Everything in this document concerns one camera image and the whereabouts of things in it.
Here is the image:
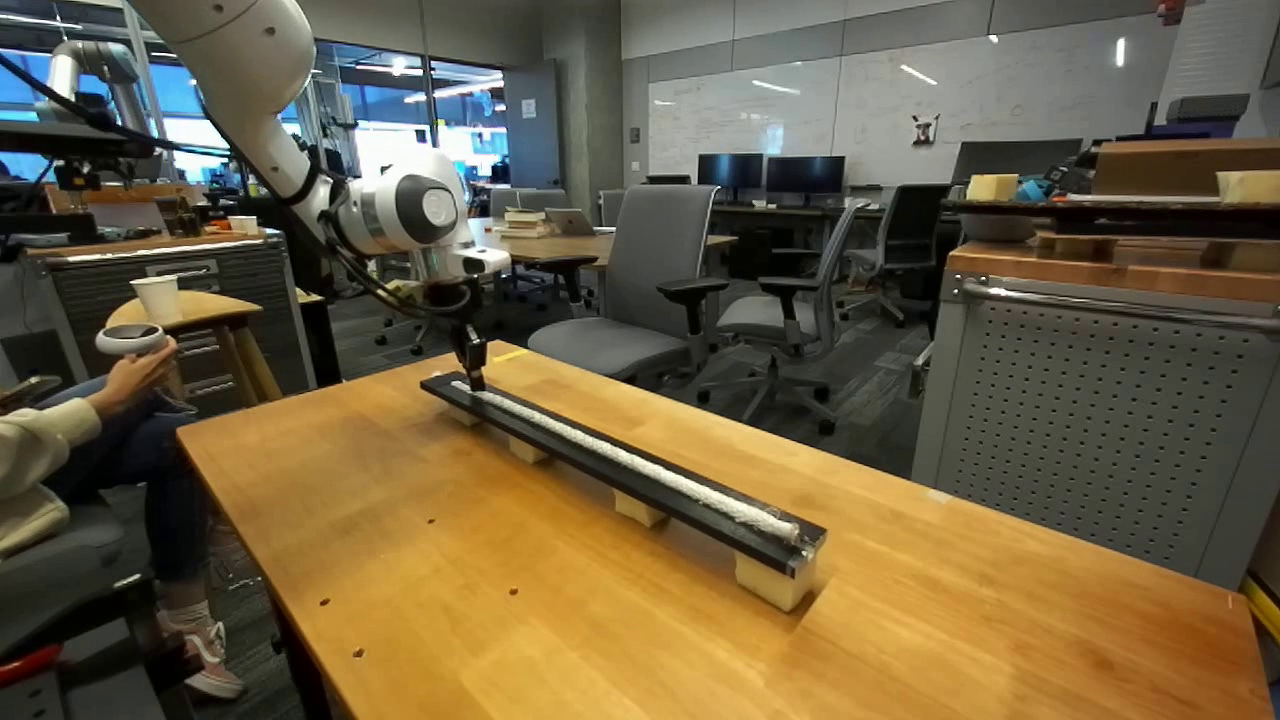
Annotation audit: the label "yellow foam block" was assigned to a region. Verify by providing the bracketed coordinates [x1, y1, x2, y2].
[1210, 169, 1280, 208]
[961, 174, 1019, 208]

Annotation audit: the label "grey padded chair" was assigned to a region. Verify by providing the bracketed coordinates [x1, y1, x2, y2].
[0, 511, 151, 720]

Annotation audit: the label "white VR controller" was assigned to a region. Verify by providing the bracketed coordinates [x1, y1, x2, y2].
[93, 322, 172, 360]

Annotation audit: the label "grey drawer unit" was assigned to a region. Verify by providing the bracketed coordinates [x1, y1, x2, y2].
[25, 235, 314, 405]

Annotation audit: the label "white sneaker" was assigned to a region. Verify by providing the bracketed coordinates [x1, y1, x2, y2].
[157, 604, 252, 707]

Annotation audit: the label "white paper cup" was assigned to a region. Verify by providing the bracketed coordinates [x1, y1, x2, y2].
[129, 271, 183, 324]

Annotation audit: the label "black office chair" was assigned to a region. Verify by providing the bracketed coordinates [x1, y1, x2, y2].
[872, 181, 951, 324]

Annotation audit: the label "brown cardboard box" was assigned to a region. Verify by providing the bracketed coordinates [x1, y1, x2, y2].
[1086, 136, 1280, 200]

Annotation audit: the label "cream sleeved forearm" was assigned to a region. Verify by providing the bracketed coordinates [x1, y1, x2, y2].
[0, 395, 107, 503]

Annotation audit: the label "grey perforated metal cabinet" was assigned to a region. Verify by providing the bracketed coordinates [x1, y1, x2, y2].
[911, 241, 1280, 593]

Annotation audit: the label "grey mesh office chair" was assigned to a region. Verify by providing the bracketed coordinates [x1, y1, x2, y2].
[523, 181, 732, 393]
[712, 195, 872, 405]

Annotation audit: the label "dark flat monitor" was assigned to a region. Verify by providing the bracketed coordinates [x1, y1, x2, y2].
[951, 136, 1086, 193]

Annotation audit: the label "round wooden stool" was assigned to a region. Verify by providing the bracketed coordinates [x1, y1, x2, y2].
[105, 287, 287, 412]

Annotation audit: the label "white braided rope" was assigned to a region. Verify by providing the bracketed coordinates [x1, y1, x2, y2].
[464, 385, 813, 546]

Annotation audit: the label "large pale wooden block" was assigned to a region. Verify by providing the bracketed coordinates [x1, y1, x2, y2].
[732, 554, 821, 617]

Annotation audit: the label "yellow floor strip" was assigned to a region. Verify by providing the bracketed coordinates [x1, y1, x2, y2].
[1238, 575, 1280, 645]

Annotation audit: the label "long wooden office table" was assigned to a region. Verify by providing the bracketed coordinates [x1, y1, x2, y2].
[494, 227, 741, 271]

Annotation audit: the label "beige cushion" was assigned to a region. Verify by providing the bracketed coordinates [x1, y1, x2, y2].
[0, 486, 71, 556]

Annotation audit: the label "wooden support block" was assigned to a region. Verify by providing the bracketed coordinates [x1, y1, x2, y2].
[1030, 227, 1118, 264]

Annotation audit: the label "stack of books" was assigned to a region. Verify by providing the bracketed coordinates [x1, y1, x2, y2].
[498, 208, 555, 244]

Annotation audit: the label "teal green object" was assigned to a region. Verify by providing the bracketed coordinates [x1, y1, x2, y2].
[1014, 160, 1062, 208]

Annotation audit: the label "operator's bare hand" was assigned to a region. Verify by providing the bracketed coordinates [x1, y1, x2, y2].
[84, 342, 183, 425]

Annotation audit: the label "wooden cabinet top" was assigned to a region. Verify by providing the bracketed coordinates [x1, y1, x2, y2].
[946, 241, 1280, 303]

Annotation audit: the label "black computer monitor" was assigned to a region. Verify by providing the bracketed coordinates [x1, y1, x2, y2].
[690, 151, 766, 195]
[763, 151, 846, 200]

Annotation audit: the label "long black grooved rail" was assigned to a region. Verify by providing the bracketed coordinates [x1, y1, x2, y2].
[419, 374, 832, 581]

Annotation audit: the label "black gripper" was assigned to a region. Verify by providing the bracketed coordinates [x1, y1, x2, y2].
[423, 278, 493, 395]

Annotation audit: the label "white lamp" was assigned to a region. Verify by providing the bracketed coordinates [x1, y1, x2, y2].
[41, 43, 84, 117]

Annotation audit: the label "person's jeans clad legs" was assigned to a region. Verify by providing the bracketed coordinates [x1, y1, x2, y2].
[25, 395, 214, 593]

